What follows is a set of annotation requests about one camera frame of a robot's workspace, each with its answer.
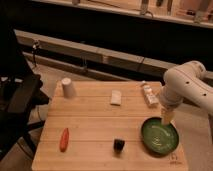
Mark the black cube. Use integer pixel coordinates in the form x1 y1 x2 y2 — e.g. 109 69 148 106
113 139 125 151

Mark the white eraser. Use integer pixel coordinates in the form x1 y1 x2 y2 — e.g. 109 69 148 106
110 90 122 105

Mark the black chair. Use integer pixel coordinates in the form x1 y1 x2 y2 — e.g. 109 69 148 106
0 19 49 161

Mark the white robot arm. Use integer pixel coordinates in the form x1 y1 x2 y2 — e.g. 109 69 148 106
158 61 213 125

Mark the orange carrot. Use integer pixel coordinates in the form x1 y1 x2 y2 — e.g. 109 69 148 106
59 128 69 152

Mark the wooden board table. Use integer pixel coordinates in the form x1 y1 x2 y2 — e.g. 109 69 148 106
32 81 188 171

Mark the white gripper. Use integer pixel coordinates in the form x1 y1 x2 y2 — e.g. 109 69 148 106
159 87 183 125

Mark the white ceramic cup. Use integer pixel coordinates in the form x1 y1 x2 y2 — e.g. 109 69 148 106
61 78 76 98

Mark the green plate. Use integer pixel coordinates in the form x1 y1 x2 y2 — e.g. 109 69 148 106
140 117 179 156

